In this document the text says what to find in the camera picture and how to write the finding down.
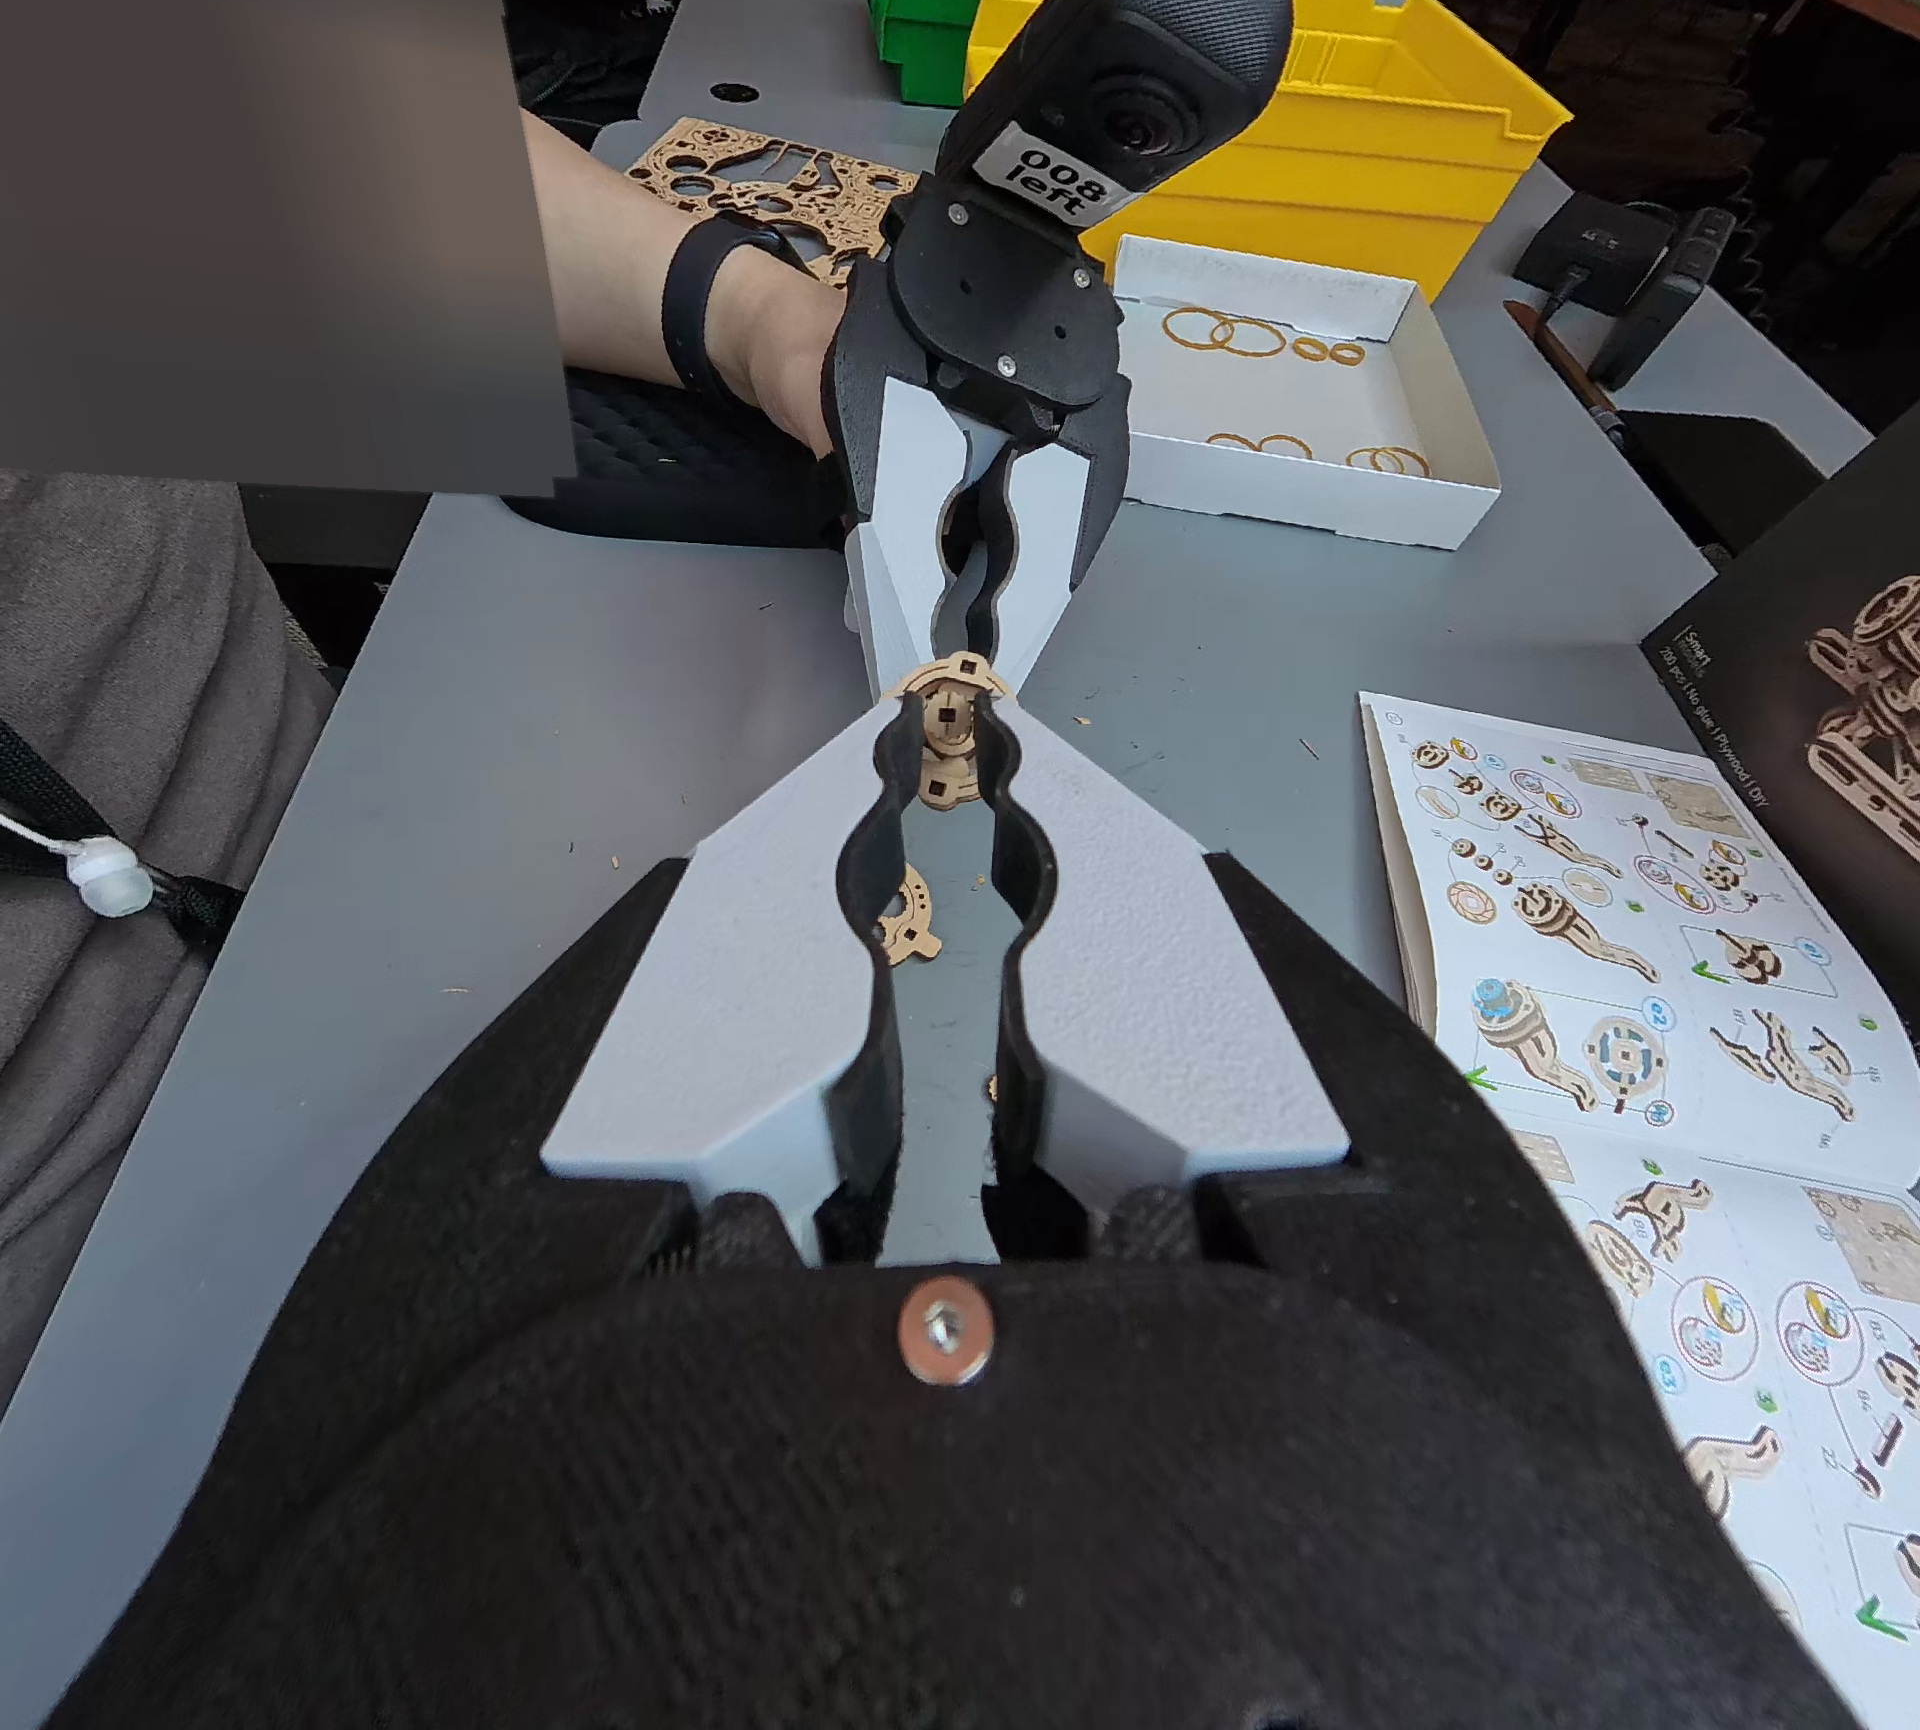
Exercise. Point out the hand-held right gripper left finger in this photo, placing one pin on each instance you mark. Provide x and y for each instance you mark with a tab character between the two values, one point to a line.
720	1010

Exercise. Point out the plywood parts sheet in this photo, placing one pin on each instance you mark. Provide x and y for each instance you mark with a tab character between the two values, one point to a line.
866	204

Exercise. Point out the black wristband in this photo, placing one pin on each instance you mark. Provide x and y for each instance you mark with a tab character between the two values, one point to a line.
687	291

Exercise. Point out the curved wooden gear part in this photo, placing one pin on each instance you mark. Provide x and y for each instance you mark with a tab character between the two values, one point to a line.
905	938

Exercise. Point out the tan rubber bands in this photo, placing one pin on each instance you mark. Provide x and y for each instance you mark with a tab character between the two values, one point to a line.
1222	333

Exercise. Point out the black handheld device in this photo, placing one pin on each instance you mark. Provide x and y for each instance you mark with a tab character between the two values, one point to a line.
1681	291

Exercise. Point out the dark model kit box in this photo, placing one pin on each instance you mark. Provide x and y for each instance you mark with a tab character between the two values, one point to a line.
1740	665

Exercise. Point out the illustrated instruction booklet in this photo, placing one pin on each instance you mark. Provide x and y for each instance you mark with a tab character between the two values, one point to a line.
1590	890

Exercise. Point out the person's grey clothing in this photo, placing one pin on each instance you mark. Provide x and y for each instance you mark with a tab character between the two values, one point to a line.
138	651

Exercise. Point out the black wrist rest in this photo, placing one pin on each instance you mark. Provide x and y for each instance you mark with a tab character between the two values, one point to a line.
674	470

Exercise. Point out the black power adapter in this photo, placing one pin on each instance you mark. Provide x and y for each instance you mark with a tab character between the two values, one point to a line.
1597	239

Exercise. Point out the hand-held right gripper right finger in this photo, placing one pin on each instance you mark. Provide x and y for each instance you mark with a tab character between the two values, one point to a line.
1155	1010

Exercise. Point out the person's left forearm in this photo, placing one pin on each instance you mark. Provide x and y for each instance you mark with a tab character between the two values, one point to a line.
601	277

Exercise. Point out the wooden model assembly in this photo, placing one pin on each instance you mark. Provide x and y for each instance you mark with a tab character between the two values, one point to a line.
944	785

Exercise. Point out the stacked yellow plastic bins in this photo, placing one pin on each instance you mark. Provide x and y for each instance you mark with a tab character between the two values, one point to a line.
1349	185

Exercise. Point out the white cardboard box tray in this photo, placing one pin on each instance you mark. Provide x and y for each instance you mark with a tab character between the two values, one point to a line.
1276	499

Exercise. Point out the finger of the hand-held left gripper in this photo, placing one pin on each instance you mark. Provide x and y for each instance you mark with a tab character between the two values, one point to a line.
1048	531
905	486

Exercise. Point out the person's left hand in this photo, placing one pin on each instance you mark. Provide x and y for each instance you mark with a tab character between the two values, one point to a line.
771	359

